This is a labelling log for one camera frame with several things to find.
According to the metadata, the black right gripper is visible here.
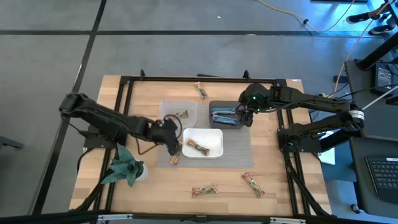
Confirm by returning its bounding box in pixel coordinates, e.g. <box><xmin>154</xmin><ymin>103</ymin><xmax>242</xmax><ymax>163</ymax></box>
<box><xmin>238</xmin><ymin>83</ymin><xmax>272</xmax><ymax>127</ymax></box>

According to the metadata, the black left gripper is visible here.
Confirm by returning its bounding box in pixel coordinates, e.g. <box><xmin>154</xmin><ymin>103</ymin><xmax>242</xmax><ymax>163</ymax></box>
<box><xmin>148</xmin><ymin>118</ymin><xmax>183</xmax><ymax>157</ymax></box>

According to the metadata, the orange green granola bar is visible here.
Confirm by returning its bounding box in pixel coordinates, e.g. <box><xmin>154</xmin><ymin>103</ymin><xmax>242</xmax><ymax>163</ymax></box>
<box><xmin>169</xmin><ymin>148</ymin><xmax>182</xmax><ymax>166</ymax></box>
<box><xmin>185</xmin><ymin>138</ymin><xmax>211</xmax><ymax>157</ymax></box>
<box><xmin>193</xmin><ymin>81</ymin><xmax>208</xmax><ymax>100</ymax></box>

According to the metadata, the blue granola bar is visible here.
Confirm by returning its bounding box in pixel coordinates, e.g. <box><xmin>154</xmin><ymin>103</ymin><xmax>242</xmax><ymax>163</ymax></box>
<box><xmin>210</xmin><ymin>107</ymin><xmax>236</xmax><ymax>116</ymax></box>
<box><xmin>211</xmin><ymin>114</ymin><xmax>240</xmax><ymax>126</ymax></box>

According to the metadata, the clear plastic bin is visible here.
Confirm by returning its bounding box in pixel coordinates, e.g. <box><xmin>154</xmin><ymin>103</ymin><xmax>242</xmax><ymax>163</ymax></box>
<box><xmin>159</xmin><ymin>98</ymin><xmax>198</xmax><ymax>130</ymax></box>

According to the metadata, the grey woven table mat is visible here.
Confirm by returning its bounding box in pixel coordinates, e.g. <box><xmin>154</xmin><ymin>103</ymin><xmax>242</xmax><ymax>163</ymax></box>
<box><xmin>155</xmin><ymin>103</ymin><xmax>255</xmax><ymax>170</ymax></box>

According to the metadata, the white plastic bin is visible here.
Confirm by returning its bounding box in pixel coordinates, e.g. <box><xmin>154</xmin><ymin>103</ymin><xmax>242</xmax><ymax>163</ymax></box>
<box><xmin>182</xmin><ymin>128</ymin><xmax>224</xmax><ymax>159</ymax></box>

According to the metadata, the dark grey plastic bin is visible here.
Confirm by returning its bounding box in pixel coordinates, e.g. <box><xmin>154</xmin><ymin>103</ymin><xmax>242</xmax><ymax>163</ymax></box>
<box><xmin>208</xmin><ymin>100</ymin><xmax>249</xmax><ymax>130</ymax></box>

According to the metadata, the green paper plant white pot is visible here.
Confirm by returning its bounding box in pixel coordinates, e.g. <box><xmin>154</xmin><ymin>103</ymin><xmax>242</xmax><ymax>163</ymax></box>
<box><xmin>99</xmin><ymin>142</ymin><xmax>149</xmax><ymax>188</ymax></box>

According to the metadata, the white paper sheet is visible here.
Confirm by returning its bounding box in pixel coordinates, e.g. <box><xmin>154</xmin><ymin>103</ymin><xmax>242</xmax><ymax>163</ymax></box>
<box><xmin>318</xmin><ymin>130</ymin><xmax>336</xmax><ymax>166</ymax></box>

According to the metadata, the dark grey desk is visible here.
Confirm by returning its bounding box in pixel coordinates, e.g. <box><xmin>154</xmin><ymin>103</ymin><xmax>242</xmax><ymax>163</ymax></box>
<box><xmin>344</xmin><ymin>58</ymin><xmax>398</xmax><ymax>142</ymax></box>
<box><xmin>348</xmin><ymin>136</ymin><xmax>398</xmax><ymax>218</ymax></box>

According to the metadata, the black crossbar with silver brackets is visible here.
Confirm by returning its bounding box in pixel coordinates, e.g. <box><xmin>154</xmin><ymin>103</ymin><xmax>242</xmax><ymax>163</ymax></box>
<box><xmin>0</xmin><ymin>210</ymin><xmax>398</xmax><ymax>224</ymax></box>

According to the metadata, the black power adapter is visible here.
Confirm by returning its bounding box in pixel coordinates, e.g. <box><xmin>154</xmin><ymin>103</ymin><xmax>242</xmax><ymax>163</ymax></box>
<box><xmin>371</xmin><ymin>63</ymin><xmax>396</xmax><ymax>96</ymax></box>

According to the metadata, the black desk leg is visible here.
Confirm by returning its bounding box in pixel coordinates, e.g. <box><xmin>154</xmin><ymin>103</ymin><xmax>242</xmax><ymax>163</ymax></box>
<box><xmin>355</xmin><ymin>30</ymin><xmax>398</xmax><ymax>71</ymax></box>

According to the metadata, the person's shoe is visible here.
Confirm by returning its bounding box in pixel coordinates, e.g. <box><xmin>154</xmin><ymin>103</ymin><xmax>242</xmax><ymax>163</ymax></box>
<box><xmin>346</xmin><ymin>12</ymin><xmax>371</xmax><ymax>25</ymax></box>
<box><xmin>368</xmin><ymin>24</ymin><xmax>395</xmax><ymax>35</ymax></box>

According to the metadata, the black keyboard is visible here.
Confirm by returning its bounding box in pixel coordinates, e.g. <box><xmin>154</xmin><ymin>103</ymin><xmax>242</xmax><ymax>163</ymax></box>
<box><xmin>366</xmin><ymin>157</ymin><xmax>398</xmax><ymax>207</ymax></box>

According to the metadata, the grey chair base leg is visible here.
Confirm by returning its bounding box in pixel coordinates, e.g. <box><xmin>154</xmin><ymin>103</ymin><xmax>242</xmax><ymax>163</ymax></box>
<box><xmin>0</xmin><ymin>135</ymin><xmax>24</xmax><ymax>151</ymax></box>

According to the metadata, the person's leg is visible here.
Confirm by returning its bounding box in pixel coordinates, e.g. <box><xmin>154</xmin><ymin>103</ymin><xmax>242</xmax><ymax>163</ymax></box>
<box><xmin>366</xmin><ymin>0</ymin><xmax>394</xmax><ymax>20</ymax></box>

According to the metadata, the black aluminium table frame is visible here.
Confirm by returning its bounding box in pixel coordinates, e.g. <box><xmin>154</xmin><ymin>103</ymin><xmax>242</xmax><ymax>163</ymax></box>
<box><xmin>74</xmin><ymin>68</ymin><xmax>332</xmax><ymax>218</ymax></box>

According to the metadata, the yellow cable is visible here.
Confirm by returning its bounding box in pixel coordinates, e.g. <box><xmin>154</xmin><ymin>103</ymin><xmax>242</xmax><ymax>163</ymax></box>
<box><xmin>333</xmin><ymin>0</ymin><xmax>394</xmax><ymax>94</ymax></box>
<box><xmin>257</xmin><ymin>0</ymin><xmax>356</xmax><ymax>34</ymax></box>

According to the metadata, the white cable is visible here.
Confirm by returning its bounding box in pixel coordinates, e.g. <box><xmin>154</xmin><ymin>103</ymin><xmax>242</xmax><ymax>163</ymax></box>
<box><xmin>360</xmin><ymin>93</ymin><xmax>398</xmax><ymax>111</ymax></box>

